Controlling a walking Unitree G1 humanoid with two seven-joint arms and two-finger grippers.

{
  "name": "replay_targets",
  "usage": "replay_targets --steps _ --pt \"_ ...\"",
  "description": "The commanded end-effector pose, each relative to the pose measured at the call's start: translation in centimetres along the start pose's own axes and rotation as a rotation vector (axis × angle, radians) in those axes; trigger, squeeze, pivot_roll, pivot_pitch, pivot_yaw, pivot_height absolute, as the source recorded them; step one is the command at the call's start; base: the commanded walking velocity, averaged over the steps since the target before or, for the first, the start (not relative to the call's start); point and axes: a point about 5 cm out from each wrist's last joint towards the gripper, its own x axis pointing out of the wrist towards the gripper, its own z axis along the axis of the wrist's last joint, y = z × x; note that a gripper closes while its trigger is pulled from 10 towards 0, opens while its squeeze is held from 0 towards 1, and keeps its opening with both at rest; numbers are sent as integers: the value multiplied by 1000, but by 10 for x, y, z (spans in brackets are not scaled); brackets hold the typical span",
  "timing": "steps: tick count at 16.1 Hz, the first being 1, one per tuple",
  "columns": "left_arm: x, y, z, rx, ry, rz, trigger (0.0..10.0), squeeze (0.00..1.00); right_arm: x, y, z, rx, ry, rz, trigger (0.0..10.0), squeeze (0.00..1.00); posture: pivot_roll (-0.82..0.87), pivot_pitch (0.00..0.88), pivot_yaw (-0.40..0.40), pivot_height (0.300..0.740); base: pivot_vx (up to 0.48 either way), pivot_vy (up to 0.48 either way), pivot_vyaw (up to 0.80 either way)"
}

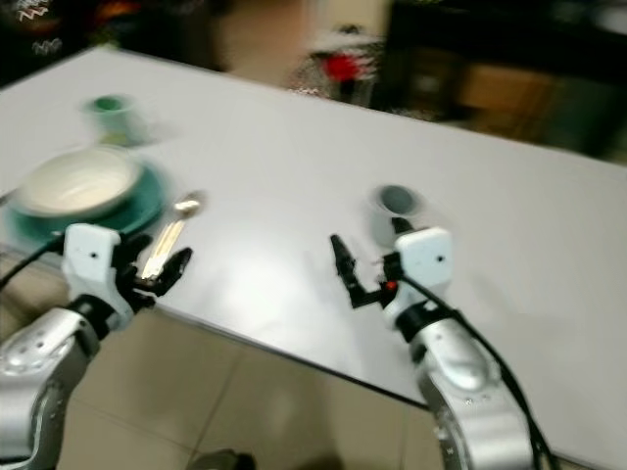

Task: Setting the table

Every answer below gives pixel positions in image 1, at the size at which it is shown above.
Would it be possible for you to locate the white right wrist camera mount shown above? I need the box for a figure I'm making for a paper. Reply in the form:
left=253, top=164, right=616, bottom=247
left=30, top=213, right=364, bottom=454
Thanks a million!
left=396, top=227, right=455, bottom=297

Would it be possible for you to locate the gold metal spoon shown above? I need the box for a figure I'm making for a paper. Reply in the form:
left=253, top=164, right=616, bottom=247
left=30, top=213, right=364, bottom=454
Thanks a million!
left=141, top=190, right=210, bottom=286

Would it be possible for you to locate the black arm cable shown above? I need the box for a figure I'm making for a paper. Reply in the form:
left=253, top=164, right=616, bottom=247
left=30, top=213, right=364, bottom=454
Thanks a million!
left=400, top=276, right=555, bottom=470
left=0, top=235, right=68, bottom=291

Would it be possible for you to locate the dark cabinet with ornaments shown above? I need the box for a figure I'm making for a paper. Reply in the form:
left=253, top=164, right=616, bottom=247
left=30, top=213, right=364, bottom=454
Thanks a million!
left=0, top=0, right=218, bottom=85

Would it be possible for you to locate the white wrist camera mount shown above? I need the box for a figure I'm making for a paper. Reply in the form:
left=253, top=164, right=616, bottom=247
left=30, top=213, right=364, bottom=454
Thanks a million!
left=396, top=227, right=455, bottom=297
left=63, top=223, right=124, bottom=305

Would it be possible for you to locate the dark robot foot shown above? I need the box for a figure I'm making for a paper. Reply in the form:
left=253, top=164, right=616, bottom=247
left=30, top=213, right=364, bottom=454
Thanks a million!
left=190, top=448, right=257, bottom=470

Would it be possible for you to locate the dark shelf unit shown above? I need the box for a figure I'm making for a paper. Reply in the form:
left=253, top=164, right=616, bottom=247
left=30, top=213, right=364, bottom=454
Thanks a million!
left=372, top=0, right=627, bottom=163

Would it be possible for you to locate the teal dinner plate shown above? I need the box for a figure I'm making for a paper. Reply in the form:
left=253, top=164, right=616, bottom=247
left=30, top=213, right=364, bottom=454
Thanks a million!
left=4, top=162, right=169, bottom=248

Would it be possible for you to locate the brown box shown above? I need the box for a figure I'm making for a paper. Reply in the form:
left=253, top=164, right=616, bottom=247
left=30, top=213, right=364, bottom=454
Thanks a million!
left=458, top=63, right=555, bottom=117

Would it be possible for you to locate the white chair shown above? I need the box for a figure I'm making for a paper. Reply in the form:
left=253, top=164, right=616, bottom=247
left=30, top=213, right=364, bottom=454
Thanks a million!
left=288, top=26, right=385, bottom=98

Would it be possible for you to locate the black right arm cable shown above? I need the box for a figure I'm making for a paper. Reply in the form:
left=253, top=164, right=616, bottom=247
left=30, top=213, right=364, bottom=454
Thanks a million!
left=400, top=276, right=555, bottom=470

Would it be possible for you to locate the grey cup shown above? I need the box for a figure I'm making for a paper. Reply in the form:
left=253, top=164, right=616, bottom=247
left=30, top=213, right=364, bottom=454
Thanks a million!
left=369, top=184, right=424, bottom=248

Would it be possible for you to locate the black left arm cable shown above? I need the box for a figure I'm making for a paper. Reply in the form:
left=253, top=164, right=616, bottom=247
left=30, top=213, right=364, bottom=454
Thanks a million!
left=0, top=235, right=68, bottom=291

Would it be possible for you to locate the red object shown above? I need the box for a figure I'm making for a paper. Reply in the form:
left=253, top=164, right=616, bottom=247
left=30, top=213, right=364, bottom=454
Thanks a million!
left=323, top=51, right=365, bottom=85

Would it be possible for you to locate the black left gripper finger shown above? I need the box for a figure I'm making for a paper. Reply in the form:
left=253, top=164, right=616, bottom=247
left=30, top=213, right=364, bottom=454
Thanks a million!
left=163, top=249, right=195, bottom=294
left=119, top=233, right=149, bottom=279

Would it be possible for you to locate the cream ceramic bowl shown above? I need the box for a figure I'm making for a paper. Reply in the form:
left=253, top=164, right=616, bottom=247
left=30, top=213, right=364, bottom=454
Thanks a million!
left=15, top=147, right=144, bottom=219

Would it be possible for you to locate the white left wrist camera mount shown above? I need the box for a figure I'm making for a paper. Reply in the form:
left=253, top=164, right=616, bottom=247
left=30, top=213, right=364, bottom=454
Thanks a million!
left=63, top=223, right=124, bottom=305

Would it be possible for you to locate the green ceramic mug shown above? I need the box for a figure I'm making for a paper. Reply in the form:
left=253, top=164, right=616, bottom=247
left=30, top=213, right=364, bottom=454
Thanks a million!
left=85, top=94, right=150, bottom=147

